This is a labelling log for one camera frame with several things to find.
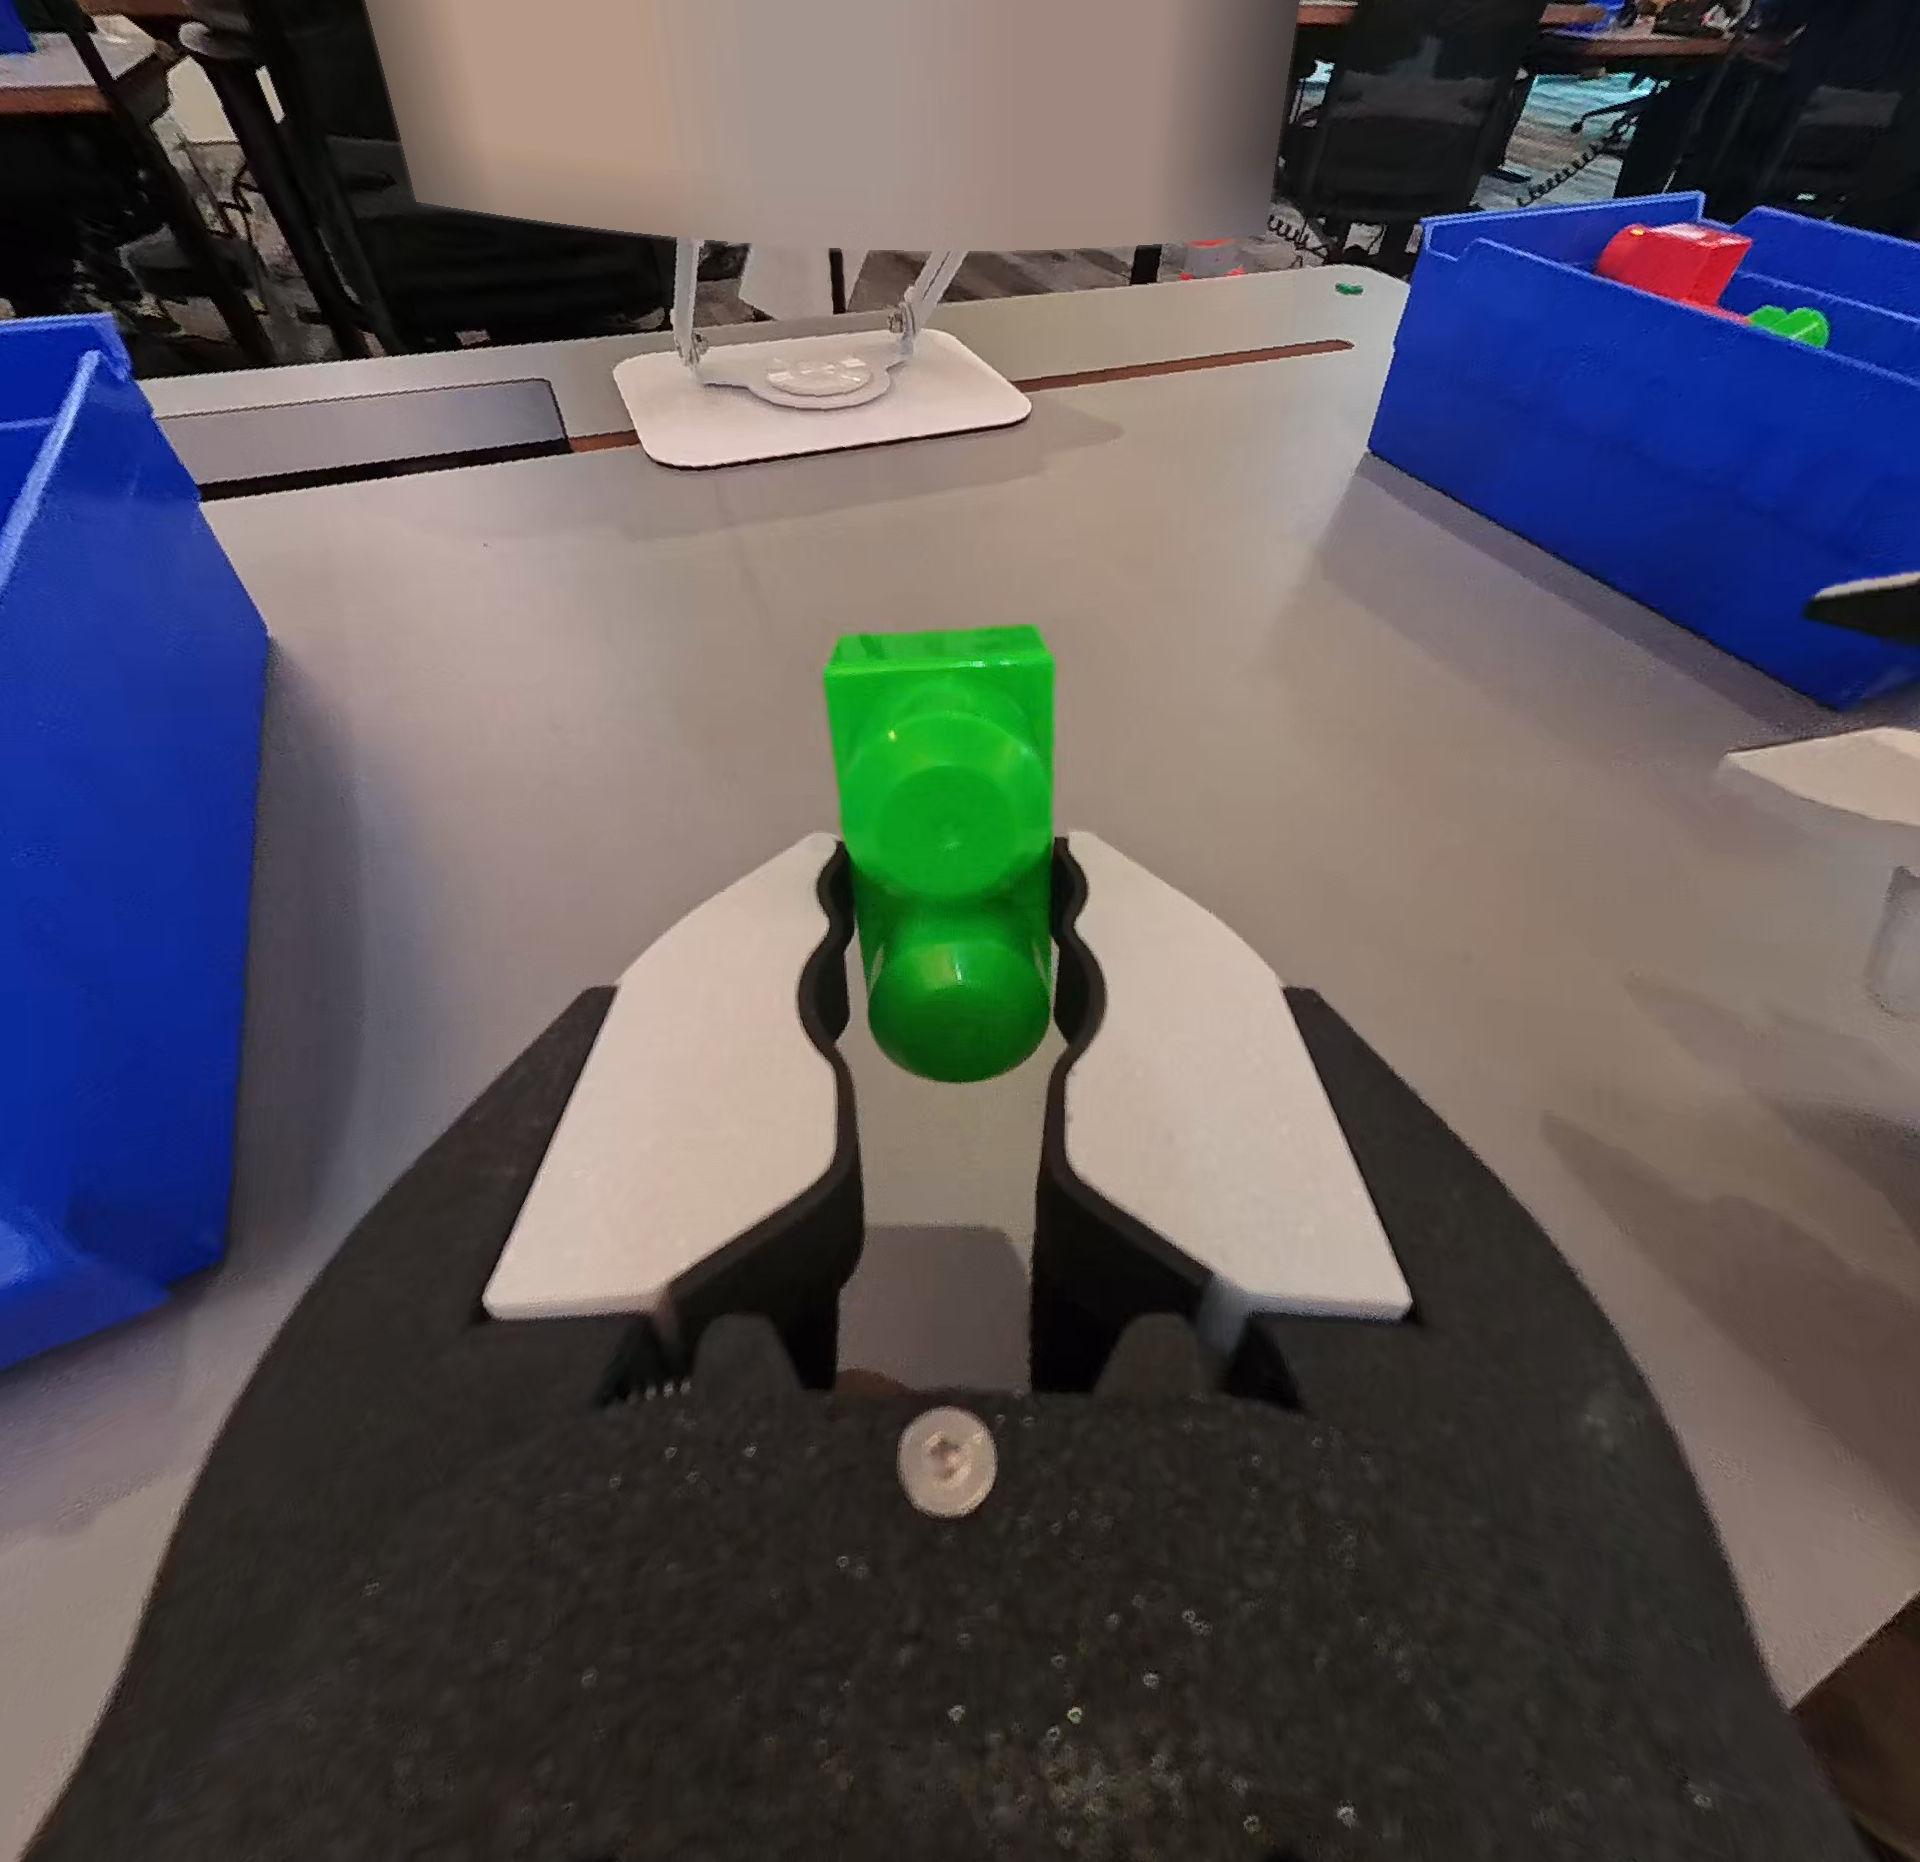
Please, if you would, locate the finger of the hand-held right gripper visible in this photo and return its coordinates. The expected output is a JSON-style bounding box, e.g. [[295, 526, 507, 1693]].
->
[[1722, 731, 1920, 1018], [1807, 573, 1920, 648]]

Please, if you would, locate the blue plastic bin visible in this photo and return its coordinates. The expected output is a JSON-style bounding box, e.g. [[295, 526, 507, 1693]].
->
[[0, 312, 273, 1371], [1372, 199, 1920, 713]]

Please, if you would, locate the white document stand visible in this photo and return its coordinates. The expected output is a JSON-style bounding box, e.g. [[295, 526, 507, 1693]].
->
[[616, 244, 1033, 470]]

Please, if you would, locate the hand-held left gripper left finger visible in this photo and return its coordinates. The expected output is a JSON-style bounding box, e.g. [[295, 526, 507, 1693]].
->
[[488, 835, 867, 1326]]

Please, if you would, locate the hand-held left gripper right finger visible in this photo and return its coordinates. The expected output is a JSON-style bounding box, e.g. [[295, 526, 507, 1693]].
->
[[1035, 835, 1411, 1326]]

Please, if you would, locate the black office chair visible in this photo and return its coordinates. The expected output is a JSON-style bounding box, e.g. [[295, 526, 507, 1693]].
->
[[1293, 0, 1577, 244]]

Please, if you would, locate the red double toy block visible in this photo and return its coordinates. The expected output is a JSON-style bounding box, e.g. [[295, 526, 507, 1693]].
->
[[1597, 221, 1754, 309]]

